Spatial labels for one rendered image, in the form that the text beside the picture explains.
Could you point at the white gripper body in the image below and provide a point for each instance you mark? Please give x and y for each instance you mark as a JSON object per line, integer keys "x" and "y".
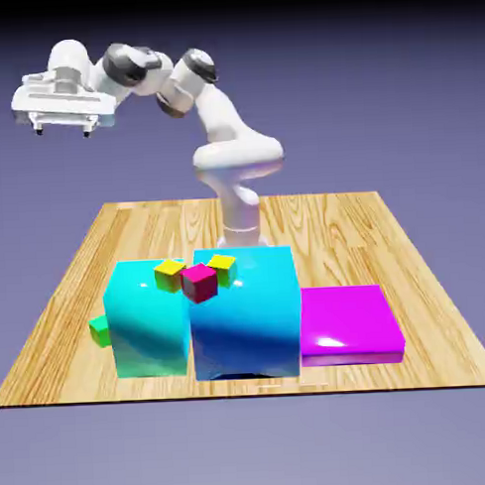
{"x": 61, "y": 103}

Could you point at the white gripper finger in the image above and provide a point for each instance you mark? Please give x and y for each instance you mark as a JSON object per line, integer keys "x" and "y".
{"x": 38, "y": 125}
{"x": 89, "y": 127}

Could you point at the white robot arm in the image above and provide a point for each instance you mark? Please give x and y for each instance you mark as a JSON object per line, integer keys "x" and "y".
{"x": 221, "y": 120}

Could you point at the small yellow cube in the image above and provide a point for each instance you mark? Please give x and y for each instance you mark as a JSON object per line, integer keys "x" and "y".
{"x": 224, "y": 267}
{"x": 168, "y": 274}

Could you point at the small crimson cube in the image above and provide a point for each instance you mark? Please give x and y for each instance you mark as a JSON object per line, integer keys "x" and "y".
{"x": 198, "y": 283}

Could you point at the small green cube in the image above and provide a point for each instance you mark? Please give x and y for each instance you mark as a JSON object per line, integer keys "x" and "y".
{"x": 100, "y": 330}

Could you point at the large cyan box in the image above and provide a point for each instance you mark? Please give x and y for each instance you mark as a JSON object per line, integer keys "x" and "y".
{"x": 147, "y": 326}

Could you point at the large blue box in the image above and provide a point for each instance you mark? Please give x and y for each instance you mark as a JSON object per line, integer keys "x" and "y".
{"x": 245, "y": 317}

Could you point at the large magenta box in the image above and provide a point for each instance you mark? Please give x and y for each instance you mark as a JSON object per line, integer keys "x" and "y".
{"x": 345, "y": 321}

